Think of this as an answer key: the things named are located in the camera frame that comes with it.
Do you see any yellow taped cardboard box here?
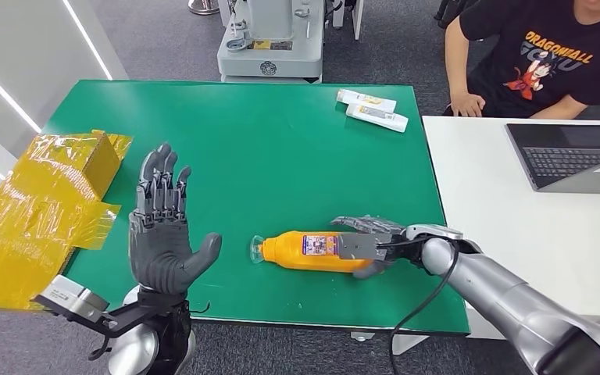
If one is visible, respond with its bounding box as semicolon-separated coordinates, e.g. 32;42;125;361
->
0;130;134;313

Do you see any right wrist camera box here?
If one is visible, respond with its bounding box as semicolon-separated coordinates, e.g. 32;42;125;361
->
337;233;391;262

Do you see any large white tube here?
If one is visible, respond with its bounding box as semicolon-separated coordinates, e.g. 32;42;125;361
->
345;103;409;134

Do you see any small white tube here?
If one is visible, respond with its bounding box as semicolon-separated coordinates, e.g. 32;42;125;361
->
336;88;398;114

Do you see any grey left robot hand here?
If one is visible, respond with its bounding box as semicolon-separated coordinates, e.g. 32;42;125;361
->
127;143;223;296

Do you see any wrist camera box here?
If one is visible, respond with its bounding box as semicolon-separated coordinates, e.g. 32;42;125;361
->
337;233;391;262
31;274;109;324

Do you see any chrome stand base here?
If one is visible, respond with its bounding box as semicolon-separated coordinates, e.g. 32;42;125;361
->
187;0;221;16

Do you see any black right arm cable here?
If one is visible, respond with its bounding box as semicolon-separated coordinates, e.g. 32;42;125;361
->
387;240;462;375

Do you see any black chair base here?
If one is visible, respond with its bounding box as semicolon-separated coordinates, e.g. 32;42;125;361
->
433;0;466;30

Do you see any grey machine base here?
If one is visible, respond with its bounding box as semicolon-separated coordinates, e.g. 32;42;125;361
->
216;0;327;84

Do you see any person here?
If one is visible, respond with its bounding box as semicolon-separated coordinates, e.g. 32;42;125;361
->
444;0;600;120

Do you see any person's hand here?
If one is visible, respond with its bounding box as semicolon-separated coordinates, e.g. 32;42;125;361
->
450;91;486;118

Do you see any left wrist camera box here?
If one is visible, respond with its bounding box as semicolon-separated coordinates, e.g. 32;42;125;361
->
31;274;109;324

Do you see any dark grey laptop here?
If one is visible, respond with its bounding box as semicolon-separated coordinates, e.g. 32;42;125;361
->
505;123;600;196

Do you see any white furniture leg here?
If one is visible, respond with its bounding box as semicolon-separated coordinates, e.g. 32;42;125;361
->
330;0;366;41

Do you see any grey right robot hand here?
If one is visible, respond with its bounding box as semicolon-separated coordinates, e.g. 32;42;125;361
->
330;214;409;280

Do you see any orange plastic bottle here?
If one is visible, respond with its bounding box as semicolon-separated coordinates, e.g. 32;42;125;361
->
249;230;384;273

